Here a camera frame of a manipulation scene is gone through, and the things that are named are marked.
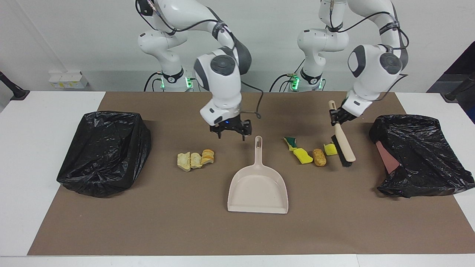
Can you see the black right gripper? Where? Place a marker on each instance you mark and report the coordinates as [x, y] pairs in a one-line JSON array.
[[231, 125]]

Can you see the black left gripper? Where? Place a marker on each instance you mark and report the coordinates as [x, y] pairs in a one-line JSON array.
[[349, 115]]

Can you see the beige hand brush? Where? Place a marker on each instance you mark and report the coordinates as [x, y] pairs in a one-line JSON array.
[[343, 142]]

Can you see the orange striped croissant piece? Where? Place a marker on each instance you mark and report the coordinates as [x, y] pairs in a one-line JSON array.
[[207, 157]]

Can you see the brown bread roll toy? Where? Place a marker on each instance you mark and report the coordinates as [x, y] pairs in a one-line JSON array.
[[319, 157]]

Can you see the pale pastry piece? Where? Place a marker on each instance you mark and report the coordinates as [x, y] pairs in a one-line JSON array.
[[196, 160], [183, 162]]

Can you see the beige plastic dustpan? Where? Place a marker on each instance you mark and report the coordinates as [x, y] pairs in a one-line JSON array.
[[258, 189]]

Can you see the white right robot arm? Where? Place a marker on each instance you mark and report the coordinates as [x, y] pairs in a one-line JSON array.
[[222, 81]]

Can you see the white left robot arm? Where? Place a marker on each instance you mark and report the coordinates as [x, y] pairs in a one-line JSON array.
[[371, 74]]

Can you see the pink bin with black bag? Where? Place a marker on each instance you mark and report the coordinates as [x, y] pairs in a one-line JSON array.
[[426, 155]]

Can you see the black bag lined bin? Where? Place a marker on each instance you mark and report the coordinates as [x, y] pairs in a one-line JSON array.
[[104, 155]]

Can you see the brown table mat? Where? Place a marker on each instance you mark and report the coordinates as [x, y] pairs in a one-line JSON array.
[[185, 222]]

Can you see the black stand foot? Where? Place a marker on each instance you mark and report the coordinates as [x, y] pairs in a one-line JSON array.
[[15, 92], [460, 91]]

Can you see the white box on floor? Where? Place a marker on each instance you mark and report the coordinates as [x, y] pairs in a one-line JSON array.
[[68, 79]]

